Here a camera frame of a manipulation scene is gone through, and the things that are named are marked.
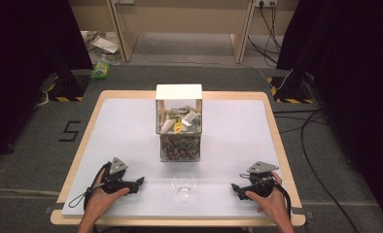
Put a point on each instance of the green plastic bottle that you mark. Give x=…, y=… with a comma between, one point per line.
x=100, y=69

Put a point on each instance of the pile of pale tea bags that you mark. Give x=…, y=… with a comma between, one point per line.
x=181, y=121

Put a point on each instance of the white wall socket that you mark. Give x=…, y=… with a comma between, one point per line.
x=266, y=3

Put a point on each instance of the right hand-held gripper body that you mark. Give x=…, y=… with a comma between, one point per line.
x=261, y=179

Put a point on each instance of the person's right hand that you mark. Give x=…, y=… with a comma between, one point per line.
x=272, y=204

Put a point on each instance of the clear box with white lid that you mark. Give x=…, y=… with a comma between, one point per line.
x=179, y=126

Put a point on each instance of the light wooden desk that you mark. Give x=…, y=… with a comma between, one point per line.
x=180, y=19

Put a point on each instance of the pile of brown packets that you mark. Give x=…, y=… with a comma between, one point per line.
x=180, y=147

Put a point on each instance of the crumpled white paper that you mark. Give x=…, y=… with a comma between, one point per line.
x=103, y=43

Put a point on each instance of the white table mat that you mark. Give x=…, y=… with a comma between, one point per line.
x=167, y=155

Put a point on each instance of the person's left hand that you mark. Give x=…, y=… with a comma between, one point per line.
x=100, y=202

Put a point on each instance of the striped black stand base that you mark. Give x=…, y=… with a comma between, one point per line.
x=291, y=89
x=64, y=87

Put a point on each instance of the black curtain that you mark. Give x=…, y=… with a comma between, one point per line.
x=24, y=64
x=351, y=81

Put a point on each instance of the wooden table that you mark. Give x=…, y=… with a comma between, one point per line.
x=82, y=142

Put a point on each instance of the clear drinking glass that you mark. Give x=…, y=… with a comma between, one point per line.
x=183, y=186

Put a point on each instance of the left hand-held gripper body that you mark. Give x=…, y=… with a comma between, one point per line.
x=114, y=176

